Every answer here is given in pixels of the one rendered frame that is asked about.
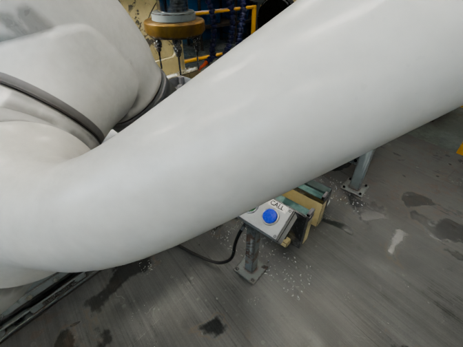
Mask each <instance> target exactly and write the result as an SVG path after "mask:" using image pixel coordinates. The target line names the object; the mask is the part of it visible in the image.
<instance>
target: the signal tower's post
mask: <svg viewBox="0 0 463 347"><path fill-rule="evenodd" d="M374 152H375V149H374V150H372V151H369V152H367V153H365V154H363V155H361V156H360V157H359V159H358V163H357V165H356V168H355V171H354V173H353V176H352V178H348V179H347V180H346V181H345V182H344V184H343V185H342V186H341V189H343V190H345V191H347V192H349V193H352V194H353V195H356V196H358V197H360V198H361V197H362V196H363V195H364V193H365V192H366V190H367V189H368V188H369V186H368V185H365V184H363V183H362V182H363V180H364V177H365V175H366V172H367V169H368V168H369V165H370V162H371V159H372V158H373V155H374Z"/></svg>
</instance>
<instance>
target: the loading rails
mask: <svg viewBox="0 0 463 347"><path fill-rule="evenodd" d="M331 191H332V188H331V187H329V186H327V185H324V184H322V183H321V182H318V181H316V180H310V181H309V182H306V183H305V184H303V185H300V186H299V187H296V188H295V189H292V190H291V191H288V192H287V193H284V194H282V195H281V196H278V197H277V198H274V200H276V201H278V202H280V203H281V204H283V205H285V206H287V207H289V208H290V209H293V210H294V211H295V212H296V215H297V219H296V221H295V222H294V224H293V226H292V227H291V228H290V230H289V232H288V234H287V235H286V237H285V239H284V240H283V242H282V244H281V245H282V246H283V247H285V248H287V246H288V245H289V244H292V245H294V246H295V247H297V248H298V249H299V248H300V247H301V246H302V244H303V243H304V242H305V240H306V239H307V236H308V234H309V230H310V226H311V224H312V225H314V226H315V227H316V226H318V224H319V223H320V221H321V220H322V219H323V217H324V214H325V210H326V208H327V204H328V201H329V197H330V195H331Z"/></svg>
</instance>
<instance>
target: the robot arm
mask: <svg viewBox="0 0 463 347"><path fill-rule="evenodd" d="M461 106H463V0H297V1H295V2H294V3H293V4H291V5H290V6H289V7H287V8H286V9H284V10H283V11H282V12H281V13H279V14H278V15H276V16H275V17H274V18H273V19H271V20H270V21H268V22H267V23H266V24H264V25H263V26H262V27H261V28H259V29H258V30H257V31H255V32H254V33H253V34H251V35H250V36H248V37H247V38H246V39H245V40H243V41H242V42H240V43H239V44H238V45H237V46H235V47H234V48H232V49H231V50H230V51H228V52H227V53H226V54H224V55H223V56H222V57H220V58H219V59H218V60H217V61H215V62H214V63H212V64H211V65H210V66H209V67H207V68H206V69H204V70H203V71H202V72H201V73H199V74H198V75H196V76H195V77H194V78H193V79H191V80H190V81H188V82H187V83H186V84H184V85H183V86H182V87H180V88H179V89H178V90H177V89H176V88H175V87H174V85H173V84H172V83H171V82H170V80H169V79H168V78H167V76H166V74H165V73H164V71H163V70H162V69H161V68H160V67H159V66H158V64H157V63H156V61H155V60H154V57H153V56H152V52H151V50H150V47H149V45H148V43H147V41H146V40H145V38H144V36H143V35H142V33H141V31H140V30H139V28H138V27H137V25H136V24H135V22H134V21H133V20H132V18H131V17H130V15H129V14H128V13H127V11H126V10H125V8H124V7H123V6H122V5H121V3H120V2H119V1H118V0H0V314H2V313H3V312H4V311H6V310H7V309H8V308H10V307H11V306H12V305H13V304H14V303H15V302H16V301H17V300H19V299H20V298H21V297H22V296H23V295H24V294H25V293H26V291H27V290H28V289H29V288H30V287H31V286H32V284H33V282H36V281H39V280H42V279H43V278H46V277H48V276H50V275H52V274H54V273H56V272H62V273H78V272H86V271H99V270H104V269H110V268H113V267H116V266H122V265H125V264H129V263H132V262H135V261H138V260H142V259H145V258H147V257H149V256H152V255H155V254H157V253H160V252H162V251H165V250H167V249H170V248H172V247H174V246H177V245H179V244H181V243H183V242H186V241H188V240H191V239H192V238H195V237H196V236H198V235H200V234H203V233H205V232H207V231H209V230H211V229H213V228H215V227H217V226H219V225H221V224H224V223H226V222H228V221H230V220H232V219H234V218H236V217H238V216H240V215H242V214H244V213H246V212H248V211H250V210H252V209H254V208H256V207H259V206H260V205H262V204H264V203H266V202H269V201H270V200H273V199H274V198H277V197H278V196H281V195H282V194H284V193H287V192H288V191H291V190H292V189H295V188H296V187H299V186H300V185H303V184H305V183H306V182H309V181H310V180H313V179H315V178H317V177H319V176H321V175H323V174H325V173H327V172H329V171H331V170H333V169H335V168H337V167H339V166H341V165H343V164H345V163H347V162H349V161H351V160H353V159H355V158H357V157H359V156H361V155H363V154H365V153H367V152H369V151H372V150H374V149H376V148H378V147H380V146H382V145H384V144H386V143H388V142H390V141H392V140H394V139H396V138H398V137H400V136H402V135H404V134H406V133H408V132H410V131H412V130H414V129H416V128H418V127H420V126H422V125H424V124H426V123H429V122H431V121H432V120H435V119H436V118H439V117H441V116H443V115H445V114H447V113H449V112H451V111H453V110H454V109H457V108H459V107H461ZM112 129H113V130H114V131H116V132H117V133H118V134H117V135H115V136H113V137H112V138H110V139H109V140H107V141H105V142H104V143H102V142H103V141H104V139H105V137H106V136H107V135H108V134H109V132H110V131H111V130H112Z"/></svg>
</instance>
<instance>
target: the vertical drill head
mask: <svg viewBox="0 0 463 347"><path fill-rule="evenodd" d="M156 5H157V10H153V11H152V12H151V16H152V17H151V18H148V19H146V20H144V22H143V24H144V28H145V32H146V33H147V34H148V35H149V36H150V37H151V38H153V40H154V47H155V48H156V51H157V52H158V55H159V61H160V65H161V69H163V68H162V63H161V53H160V51H161V48H162V42H161V40H172V43H173V45H174V53H176V57H178V65H179V71H180V75H182V74H181V62H180V57H181V52H182V47H181V44H182V42H181V40H184V39H192V41H193V43H192V45H193V48H194V50H195V52H196V56H197V58H196V59H197V67H198V70H199V62H198V53H199V48H200V41H199V40H200V36H201V35H202V33H203V32H204V31H205V20H204V19H203V18H202V17H197V16H196V12H195V11H194V10H192V9H189V8H188V0H156Z"/></svg>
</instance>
